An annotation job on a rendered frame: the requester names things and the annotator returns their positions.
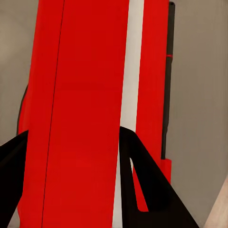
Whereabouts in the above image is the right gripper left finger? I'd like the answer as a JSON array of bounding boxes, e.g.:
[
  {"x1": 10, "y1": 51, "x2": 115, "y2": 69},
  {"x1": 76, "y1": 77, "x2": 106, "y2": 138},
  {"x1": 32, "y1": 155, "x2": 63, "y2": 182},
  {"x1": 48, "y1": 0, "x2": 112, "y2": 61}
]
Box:
[{"x1": 0, "y1": 130, "x2": 29, "y2": 228}]

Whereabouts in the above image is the radio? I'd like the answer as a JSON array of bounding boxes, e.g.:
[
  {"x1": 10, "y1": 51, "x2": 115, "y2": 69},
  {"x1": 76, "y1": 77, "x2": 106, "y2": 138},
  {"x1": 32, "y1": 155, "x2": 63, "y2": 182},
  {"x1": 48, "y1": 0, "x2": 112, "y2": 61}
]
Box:
[{"x1": 16, "y1": 0, "x2": 176, "y2": 228}]

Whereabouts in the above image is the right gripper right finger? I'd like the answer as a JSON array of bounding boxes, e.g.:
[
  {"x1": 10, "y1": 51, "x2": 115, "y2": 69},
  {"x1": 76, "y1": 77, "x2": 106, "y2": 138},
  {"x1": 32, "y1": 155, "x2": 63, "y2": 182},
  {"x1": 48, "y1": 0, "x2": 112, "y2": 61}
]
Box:
[{"x1": 119, "y1": 126, "x2": 199, "y2": 228}]

